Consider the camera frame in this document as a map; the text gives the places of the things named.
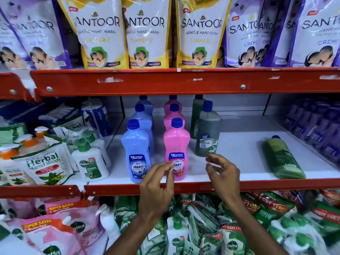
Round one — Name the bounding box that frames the white shelf board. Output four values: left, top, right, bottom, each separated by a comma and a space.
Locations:
88, 111, 340, 186

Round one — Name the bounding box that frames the orange pump bottle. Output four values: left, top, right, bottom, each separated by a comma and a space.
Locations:
34, 126, 50, 142
0, 144, 21, 168
14, 134, 38, 155

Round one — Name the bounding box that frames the blue cleaner bottle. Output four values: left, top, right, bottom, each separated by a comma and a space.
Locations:
136, 95, 154, 118
121, 119, 152, 184
130, 104, 155, 155

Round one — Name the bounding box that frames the white pump bottle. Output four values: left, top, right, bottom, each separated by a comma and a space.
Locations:
95, 203, 121, 248

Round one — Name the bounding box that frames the pink cleaner bottle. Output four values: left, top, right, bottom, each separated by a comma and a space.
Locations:
163, 103, 186, 130
164, 95, 183, 112
163, 118, 191, 182

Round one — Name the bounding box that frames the long red shelf beam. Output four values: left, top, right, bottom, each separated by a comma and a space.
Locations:
30, 67, 340, 98
83, 178, 340, 197

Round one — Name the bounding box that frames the person's left forearm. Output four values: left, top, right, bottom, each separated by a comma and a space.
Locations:
104, 212, 161, 255

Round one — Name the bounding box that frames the white green-label hand wash bottle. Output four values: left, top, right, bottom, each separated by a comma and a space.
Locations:
166, 216, 189, 255

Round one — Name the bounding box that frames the pile of green soap packs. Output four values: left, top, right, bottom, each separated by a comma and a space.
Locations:
114, 189, 340, 255

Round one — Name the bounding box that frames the person's left hand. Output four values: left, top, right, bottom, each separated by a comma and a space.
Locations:
138, 162, 176, 220

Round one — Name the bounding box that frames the pink hand wash pouch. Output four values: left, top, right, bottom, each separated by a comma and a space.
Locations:
0, 197, 47, 219
43, 200, 106, 248
21, 213, 81, 255

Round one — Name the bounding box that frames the white herbal hand wash pouch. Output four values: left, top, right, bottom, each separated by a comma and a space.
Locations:
0, 166, 32, 187
12, 143, 75, 186

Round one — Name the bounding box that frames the person's right forearm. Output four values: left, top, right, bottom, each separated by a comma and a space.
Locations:
224, 200, 288, 255

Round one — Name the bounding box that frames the short red shelf beam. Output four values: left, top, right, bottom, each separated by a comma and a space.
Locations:
0, 72, 34, 102
0, 184, 82, 199

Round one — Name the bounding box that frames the blue and white packet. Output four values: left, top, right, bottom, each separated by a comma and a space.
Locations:
81, 98, 112, 137
38, 103, 81, 126

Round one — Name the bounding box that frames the yellow hand wash pouch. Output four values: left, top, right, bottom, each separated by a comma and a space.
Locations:
55, 0, 129, 70
175, 0, 232, 69
121, 0, 172, 69

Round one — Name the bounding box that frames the person's right hand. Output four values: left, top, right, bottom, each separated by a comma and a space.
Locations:
205, 152, 241, 205

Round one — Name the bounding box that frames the green cleaner bottle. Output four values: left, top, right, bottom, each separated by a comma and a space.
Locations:
263, 135, 307, 180
196, 100, 222, 157
190, 94, 207, 139

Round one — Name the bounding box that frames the white green refill pouch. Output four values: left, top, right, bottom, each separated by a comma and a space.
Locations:
51, 115, 86, 139

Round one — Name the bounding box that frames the purple hand wash pouch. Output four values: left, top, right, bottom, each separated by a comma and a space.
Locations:
0, 8, 30, 70
288, 0, 340, 68
225, 0, 267, 68
256, 0, 280, 67
262, 0, 303, 68
0, 0, 73, 70

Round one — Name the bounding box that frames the netted white green-cap bottle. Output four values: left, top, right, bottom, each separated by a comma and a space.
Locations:
71, 139, 110, 182
80, 131, 112, 168

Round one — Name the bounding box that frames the row of purple bottles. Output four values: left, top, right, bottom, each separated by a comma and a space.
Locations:
282, 98, 340, 163

